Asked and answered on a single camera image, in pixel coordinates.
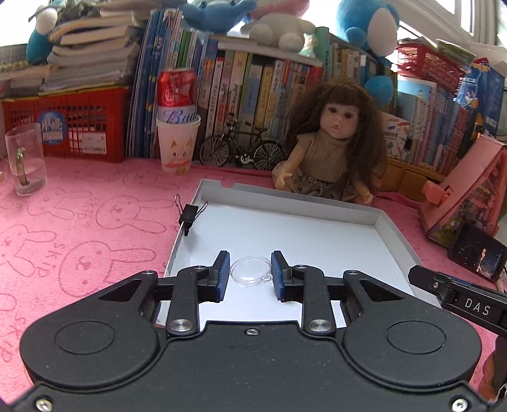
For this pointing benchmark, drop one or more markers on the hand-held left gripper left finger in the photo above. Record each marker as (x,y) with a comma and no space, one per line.
(222,277)

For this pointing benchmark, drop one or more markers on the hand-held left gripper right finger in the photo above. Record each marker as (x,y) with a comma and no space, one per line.
(278,277)

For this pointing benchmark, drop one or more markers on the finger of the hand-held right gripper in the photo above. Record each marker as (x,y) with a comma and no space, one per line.
(429,281)

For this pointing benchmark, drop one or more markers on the clear round plastic cap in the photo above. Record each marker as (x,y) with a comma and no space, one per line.
(249,271)

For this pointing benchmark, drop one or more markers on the white cardboard box lid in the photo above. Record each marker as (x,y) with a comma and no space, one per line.
(317,245)

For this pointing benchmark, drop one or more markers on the black smartphone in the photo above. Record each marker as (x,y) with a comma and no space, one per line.
(475,249)

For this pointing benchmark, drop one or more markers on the black binder clip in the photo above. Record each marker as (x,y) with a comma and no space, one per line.
(188,214)

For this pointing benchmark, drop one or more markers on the wooden drawer box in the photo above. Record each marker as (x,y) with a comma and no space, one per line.
(408,178)

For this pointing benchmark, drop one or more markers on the black model bicycle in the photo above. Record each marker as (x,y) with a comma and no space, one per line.
(241,158)

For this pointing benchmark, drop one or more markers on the pink cardboard house box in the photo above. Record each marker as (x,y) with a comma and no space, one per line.
(479,166)

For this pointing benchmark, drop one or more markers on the white paper cup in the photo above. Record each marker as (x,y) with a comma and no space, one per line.
(178,150)

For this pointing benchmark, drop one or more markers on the white printed box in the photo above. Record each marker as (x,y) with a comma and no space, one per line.
(396,134)

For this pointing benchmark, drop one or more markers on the row of children's paperbacks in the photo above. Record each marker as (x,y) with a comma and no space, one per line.
(435,126)

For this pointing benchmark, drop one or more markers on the pink bunny print mat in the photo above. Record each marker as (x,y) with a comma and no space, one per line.
(79,206)

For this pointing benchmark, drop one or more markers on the brown-haired doll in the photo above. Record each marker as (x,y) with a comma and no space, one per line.
(336,119)

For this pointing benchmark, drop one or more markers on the row of colourful books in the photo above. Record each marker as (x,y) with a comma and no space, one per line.
(245,91)

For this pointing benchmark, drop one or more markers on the red beer can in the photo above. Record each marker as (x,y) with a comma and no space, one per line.
(176,91)

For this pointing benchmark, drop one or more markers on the row of thin blue books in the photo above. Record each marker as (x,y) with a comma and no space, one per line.
(144,99)

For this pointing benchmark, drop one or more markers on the blue printed box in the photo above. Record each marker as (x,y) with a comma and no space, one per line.
(487,91)

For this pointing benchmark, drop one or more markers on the red plastic crate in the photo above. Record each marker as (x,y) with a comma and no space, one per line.
(99,111)

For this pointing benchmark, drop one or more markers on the red plastic basket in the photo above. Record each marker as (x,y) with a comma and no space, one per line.
(431,67)

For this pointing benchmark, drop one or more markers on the glass mug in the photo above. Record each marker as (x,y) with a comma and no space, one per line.
(31,158)

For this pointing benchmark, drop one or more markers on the green-edged booklet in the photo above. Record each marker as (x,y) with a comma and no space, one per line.
(455,49)

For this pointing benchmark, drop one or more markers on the white and pink plush toy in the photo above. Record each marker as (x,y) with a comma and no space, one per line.
(273,29)

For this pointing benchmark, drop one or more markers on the stack of worn books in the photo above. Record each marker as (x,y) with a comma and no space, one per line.
(87,59)

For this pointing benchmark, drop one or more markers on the blue and white plush toy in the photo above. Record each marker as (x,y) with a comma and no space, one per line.
(356,23)

